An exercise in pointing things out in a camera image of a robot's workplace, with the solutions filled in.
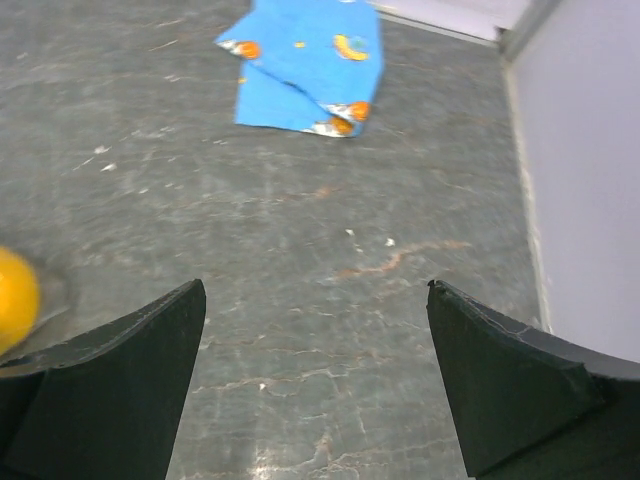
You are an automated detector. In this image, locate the clear zip top bag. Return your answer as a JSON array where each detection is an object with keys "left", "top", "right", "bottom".
[{"left": 33, "top": 269, "right": 73, "bottom": 331}]

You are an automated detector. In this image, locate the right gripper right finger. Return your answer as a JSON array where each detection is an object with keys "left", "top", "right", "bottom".
[{"left": 427, "top": 280, "right": 639, "bottom": 479}]

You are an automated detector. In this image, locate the blue patterned cloth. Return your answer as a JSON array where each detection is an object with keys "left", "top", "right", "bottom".
[{"left": 214, "top": 0, "right": 384, "bottom": 138}]

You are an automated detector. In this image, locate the yellow lemon toy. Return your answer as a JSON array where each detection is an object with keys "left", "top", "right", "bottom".
[{"left": 0, "top": 247, "right": 41, "bottom": 354}]

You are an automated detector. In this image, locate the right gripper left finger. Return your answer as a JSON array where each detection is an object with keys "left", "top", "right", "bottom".
[{"left": 1, "top": 279, "right": 206, "bottom": 480}]

